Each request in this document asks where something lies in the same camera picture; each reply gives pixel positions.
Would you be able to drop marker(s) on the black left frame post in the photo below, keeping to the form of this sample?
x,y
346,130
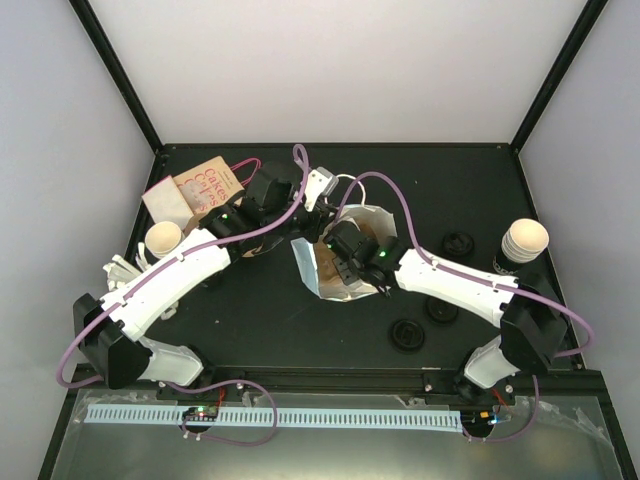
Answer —
x,y
103,46

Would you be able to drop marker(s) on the brown Cakes paper bag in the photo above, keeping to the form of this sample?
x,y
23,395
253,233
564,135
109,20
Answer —
x,y
214,183

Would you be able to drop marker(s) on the paper cup stack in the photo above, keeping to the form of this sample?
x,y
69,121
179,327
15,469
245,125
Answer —
x,y
523,242
162,238

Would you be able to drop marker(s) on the right paper cup stack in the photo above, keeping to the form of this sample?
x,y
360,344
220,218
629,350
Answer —
x,y
523,242

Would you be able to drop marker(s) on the brown pulp cup carrier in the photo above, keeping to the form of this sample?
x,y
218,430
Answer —
x,y
335,279

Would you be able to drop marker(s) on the light blue slotted cable duct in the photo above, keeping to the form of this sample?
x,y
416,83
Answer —
x,y
166,415

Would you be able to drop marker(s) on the white pink-edged napkin pack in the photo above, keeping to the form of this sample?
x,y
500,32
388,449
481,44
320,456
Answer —
x,y
165,203

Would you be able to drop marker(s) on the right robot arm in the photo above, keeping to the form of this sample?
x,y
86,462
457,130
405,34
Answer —
x,y
530,330

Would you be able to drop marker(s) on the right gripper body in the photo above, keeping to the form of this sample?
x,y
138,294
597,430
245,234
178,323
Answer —
x,y
342,261

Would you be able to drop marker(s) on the black frame post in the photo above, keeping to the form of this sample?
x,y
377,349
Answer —
x,y
577,36
103,46

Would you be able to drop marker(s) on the left paper cup stack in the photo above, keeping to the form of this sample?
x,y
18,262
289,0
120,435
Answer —
x,y
162,238

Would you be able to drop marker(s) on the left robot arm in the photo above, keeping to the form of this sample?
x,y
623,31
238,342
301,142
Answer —
x,y
113,329

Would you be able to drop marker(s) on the black coffee lid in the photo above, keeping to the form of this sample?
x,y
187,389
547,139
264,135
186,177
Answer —
x,y
457,245
406,336
440,312

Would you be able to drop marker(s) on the light blue paper bag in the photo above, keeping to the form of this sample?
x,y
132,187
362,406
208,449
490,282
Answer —
x,y
360,231

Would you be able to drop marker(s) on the black right frame post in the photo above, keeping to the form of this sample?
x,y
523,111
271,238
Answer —
x,y
577,36

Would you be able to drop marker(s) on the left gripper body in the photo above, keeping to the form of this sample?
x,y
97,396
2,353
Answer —
x,y
310,220

